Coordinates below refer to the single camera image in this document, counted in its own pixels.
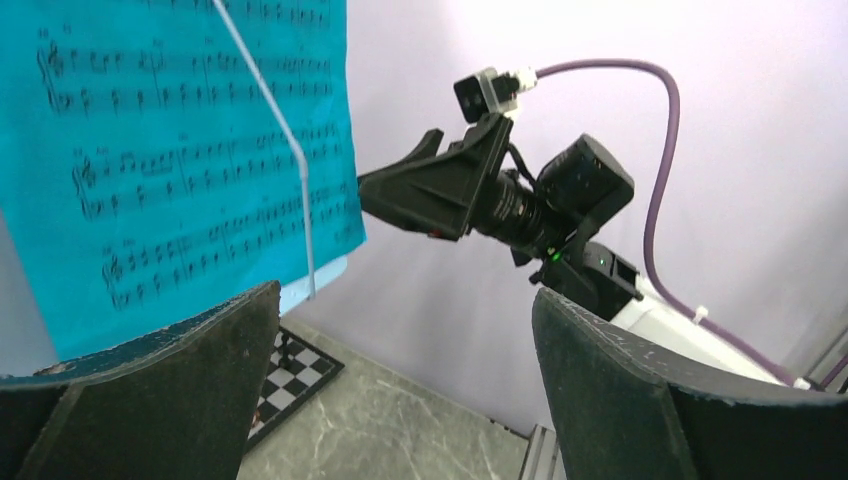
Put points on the black white chessboard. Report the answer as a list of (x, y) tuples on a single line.
[(286, 390)]

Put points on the blue sheet music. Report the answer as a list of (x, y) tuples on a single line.
[(140, 168)]

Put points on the light blue music stand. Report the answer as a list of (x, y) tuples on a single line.
[(304, 289)]

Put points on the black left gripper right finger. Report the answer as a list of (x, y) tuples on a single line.
[(624, 407)]

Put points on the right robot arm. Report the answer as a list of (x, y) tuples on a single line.
[(584, 187)]

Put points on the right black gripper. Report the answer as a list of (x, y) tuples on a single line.
[(443, 194)]

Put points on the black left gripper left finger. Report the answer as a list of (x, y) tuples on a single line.
[(177, 403)]

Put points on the black chess pieces pair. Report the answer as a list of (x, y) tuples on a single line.
[(283, 351)]

